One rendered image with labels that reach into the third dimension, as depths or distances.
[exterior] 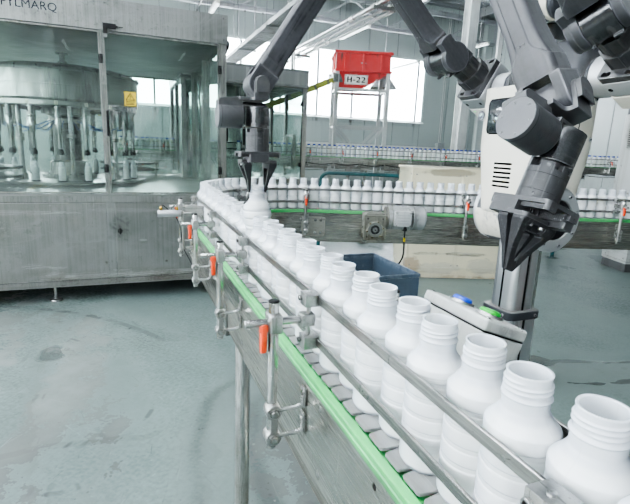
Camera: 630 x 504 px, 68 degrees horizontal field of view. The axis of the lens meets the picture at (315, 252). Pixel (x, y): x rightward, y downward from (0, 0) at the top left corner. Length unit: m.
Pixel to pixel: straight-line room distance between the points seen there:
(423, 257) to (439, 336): 4.71
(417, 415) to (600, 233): 2.74
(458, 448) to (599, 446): 0.14
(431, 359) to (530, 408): 0.12
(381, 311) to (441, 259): 4.68
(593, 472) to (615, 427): 0.03
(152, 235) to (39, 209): 0.85
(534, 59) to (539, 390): 0.49
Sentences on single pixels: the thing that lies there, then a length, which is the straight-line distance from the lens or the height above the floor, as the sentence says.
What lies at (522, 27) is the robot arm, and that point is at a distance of 0.78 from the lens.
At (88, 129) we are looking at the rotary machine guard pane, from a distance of 4.17.
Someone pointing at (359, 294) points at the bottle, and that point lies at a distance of 0.64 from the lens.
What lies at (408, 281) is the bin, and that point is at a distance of 1.54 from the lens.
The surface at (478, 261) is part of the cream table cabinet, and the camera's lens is 5.41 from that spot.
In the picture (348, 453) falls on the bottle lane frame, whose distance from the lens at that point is 0.64.
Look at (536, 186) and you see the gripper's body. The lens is 0.70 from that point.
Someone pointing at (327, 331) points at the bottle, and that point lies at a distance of 0.71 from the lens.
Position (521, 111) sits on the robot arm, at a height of 1.39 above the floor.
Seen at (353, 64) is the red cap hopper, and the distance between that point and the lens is 7.78.
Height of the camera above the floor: 1.33
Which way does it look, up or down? 13 degrees down
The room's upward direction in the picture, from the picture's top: 2 degrees clockwise
